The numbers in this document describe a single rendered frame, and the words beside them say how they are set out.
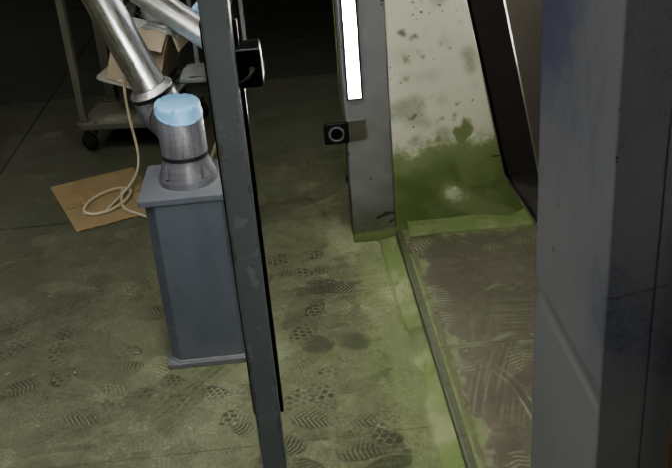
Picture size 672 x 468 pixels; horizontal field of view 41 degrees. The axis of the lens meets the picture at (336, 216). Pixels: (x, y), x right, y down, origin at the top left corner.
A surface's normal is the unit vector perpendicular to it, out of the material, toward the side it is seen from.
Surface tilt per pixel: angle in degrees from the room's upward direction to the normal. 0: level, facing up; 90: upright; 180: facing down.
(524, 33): 90
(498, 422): 0
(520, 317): 0
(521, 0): 90
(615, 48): 90
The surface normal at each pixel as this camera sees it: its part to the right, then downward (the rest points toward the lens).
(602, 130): -0.99, 0.10
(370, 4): 0.07, 0.43
